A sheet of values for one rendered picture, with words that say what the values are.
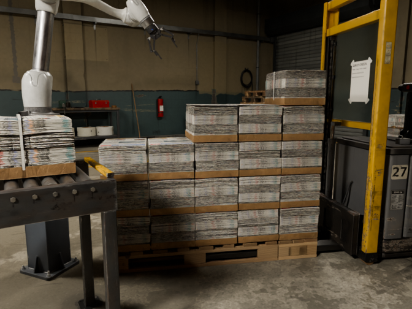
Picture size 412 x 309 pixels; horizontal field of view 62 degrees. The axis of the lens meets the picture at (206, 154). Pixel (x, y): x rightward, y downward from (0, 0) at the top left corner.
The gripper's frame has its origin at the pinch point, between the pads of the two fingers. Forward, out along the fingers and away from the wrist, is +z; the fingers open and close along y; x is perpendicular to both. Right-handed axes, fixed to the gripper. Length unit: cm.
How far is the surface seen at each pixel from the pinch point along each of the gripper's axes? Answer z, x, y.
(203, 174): 72, 46, 26
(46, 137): -3, 116, 55
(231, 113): 52, 39, -10
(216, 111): 45, 39, -3
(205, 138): 54, 43, 12
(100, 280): 83, 67, 115
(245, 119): 61, 39, -15
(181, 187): 70, 49, 43
